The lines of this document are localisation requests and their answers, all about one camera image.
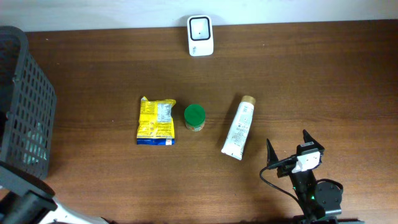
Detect green lid jar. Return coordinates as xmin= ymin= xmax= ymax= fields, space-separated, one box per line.
xmin=184 ymin=105 xmax=205 ymax=132

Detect mint green tissue packet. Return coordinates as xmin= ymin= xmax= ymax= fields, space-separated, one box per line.
xmin=22 ymin=123 xmax=47 ymax=165

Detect black right camera cable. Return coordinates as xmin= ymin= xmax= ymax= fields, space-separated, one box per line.
xmin=259 ymin=155 xmax=308 ymax=218

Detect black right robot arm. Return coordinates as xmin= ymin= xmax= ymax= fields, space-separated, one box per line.
xmin=259 ymin=130 xmax=362 ymax=224

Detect white barcode scanner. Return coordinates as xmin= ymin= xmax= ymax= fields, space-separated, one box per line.
xmin=187 ymin=15 xmax=214 ymax=57

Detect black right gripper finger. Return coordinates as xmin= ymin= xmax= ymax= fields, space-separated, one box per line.
xmin=266 ymin=139 xmax=279 ymax=166
xmin=303 ymin=129 xmax=324 ymax=150

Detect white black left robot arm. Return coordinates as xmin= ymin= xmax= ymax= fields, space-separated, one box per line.
xmin=1 ymin=162 xmax=110 ymax=224

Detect grey plastic mesh basket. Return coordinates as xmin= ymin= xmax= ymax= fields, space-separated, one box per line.
xmin=1 ymin=26 xmax=57 ymax=179

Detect yellow snack packet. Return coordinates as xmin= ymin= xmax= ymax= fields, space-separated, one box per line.
xmin=137 ymin=96 xmax=176 ymax=146

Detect white cream tube gold cap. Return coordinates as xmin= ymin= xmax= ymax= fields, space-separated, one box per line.
xmin=221 ymin=95 xmax=256 ymax=161

